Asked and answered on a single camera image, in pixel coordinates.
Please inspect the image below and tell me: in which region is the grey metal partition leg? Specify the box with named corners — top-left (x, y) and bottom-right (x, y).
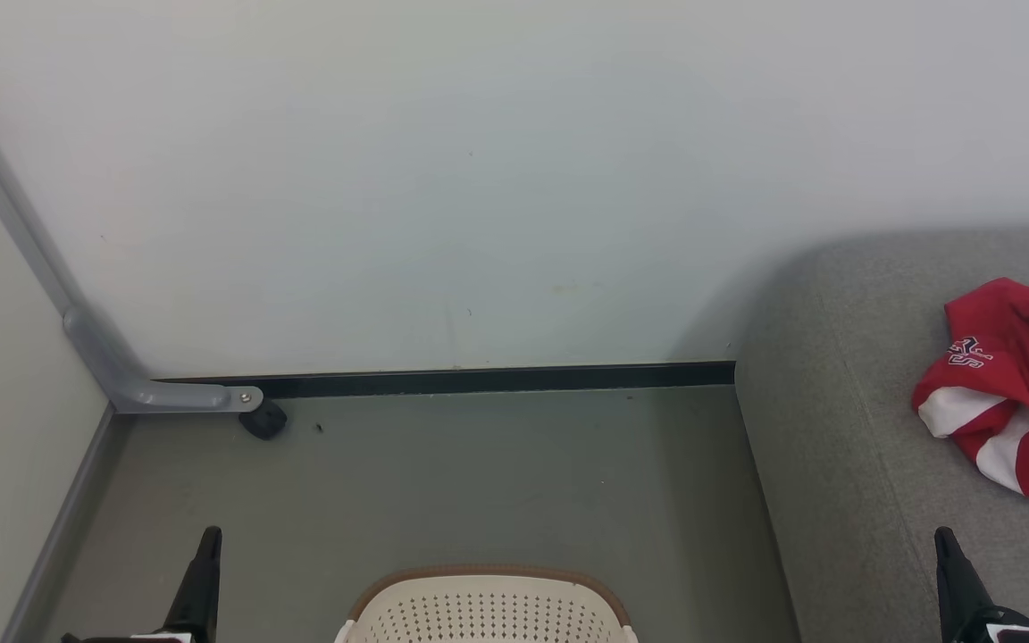
top-left (0, 58), bottom-right (264, 415)

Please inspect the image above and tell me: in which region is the cream perforated laundry basket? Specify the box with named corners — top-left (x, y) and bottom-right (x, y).
top-left (334, 564), bottom-right (641, 643)

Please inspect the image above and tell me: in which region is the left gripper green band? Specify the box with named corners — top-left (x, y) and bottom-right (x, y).
top-left (62, 526), bottom-right (223, 643)

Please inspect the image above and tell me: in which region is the grey fabric sofa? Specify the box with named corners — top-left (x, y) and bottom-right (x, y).
top-left (733, 228), bottom-right (1029, 643)

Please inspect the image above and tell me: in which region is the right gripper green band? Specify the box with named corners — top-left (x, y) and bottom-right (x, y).
top-left (934, 526), bottom-right (1029, 643)

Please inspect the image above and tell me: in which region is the black caster wheel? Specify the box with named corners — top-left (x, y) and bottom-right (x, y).
top-left (239, 398), bottom-right (289, 441)

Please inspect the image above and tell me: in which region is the red and white jersey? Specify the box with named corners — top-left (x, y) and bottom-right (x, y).
top-left (912, 277), bottom-right (1029, 504)

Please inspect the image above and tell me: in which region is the grey skirting strip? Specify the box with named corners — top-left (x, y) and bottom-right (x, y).
top-left (1, 404), bottom-right (115, 643)

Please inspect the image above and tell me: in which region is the black baseboard strip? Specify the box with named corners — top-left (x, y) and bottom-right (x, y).
top-left (153, 361), bottom-right (737, 400)

